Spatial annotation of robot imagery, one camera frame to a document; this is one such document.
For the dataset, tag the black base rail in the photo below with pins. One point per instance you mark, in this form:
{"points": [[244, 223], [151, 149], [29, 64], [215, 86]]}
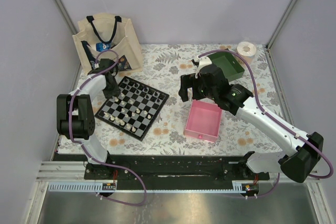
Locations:
{"points": [[190, 169]]}

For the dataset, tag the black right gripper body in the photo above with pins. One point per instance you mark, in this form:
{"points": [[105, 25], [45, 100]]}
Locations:
{"points": [[208, 93]]}

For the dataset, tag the toilet paper roll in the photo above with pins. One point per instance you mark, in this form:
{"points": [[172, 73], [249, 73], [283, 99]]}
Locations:
{"points": [[247, 51]]}

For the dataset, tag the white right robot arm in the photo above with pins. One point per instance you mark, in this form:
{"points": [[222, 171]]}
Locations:
{"points": [[300, 151]]}

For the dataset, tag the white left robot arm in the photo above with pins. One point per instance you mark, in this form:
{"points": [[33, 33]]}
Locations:
{"points": [[75, 116]]}

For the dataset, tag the floral table cloth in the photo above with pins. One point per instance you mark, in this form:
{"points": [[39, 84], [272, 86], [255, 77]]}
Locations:
{"points": [[163, 65]]}

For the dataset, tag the cream canvas tote bag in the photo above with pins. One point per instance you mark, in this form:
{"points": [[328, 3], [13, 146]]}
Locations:
{"points": [[108, 28]]}

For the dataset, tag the pink plastic tray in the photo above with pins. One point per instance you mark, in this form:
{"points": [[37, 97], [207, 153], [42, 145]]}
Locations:
{"points": [[203, 121]]}

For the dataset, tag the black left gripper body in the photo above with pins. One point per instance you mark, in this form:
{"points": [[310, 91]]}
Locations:
{"points": [[112, 89]]}

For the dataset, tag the green plastic tray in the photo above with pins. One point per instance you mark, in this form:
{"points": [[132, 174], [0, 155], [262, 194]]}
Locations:
{"points": [[231, 68]]}

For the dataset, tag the black white chess board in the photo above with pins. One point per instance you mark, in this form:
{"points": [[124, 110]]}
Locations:
{"points": [[135, 109]]}

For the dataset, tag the blue white packet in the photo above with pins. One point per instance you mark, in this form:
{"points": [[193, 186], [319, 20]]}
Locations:
{"points": [[102, 46]]}

